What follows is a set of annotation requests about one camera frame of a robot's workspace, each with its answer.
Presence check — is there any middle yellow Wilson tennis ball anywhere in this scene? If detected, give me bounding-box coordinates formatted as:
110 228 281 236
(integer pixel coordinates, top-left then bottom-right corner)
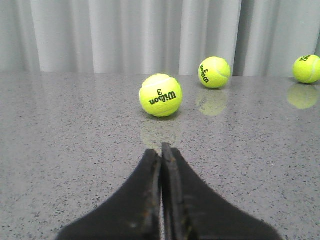
198 56 231 89

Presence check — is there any grey pleated curtain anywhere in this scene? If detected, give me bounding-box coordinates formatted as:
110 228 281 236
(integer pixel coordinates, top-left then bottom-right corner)
0 0 320 77

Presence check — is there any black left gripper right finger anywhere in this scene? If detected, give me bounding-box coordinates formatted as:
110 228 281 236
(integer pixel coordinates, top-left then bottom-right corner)
161 142 284 240

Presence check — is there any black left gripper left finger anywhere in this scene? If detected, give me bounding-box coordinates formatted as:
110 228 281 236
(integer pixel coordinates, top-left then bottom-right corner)
57 149 161 240

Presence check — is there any yellow Roland Garros tennis ball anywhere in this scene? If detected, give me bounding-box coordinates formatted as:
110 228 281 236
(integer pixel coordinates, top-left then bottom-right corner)
292 55 320 84

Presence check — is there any yellow wilson tennis ball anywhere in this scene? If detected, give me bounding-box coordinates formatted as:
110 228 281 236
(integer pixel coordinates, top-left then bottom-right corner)
139 74 183 117
198 56 231 89

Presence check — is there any near yellow Wilson tennis ball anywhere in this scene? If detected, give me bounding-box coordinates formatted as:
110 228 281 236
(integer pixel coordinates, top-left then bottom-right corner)
139 74 183 117

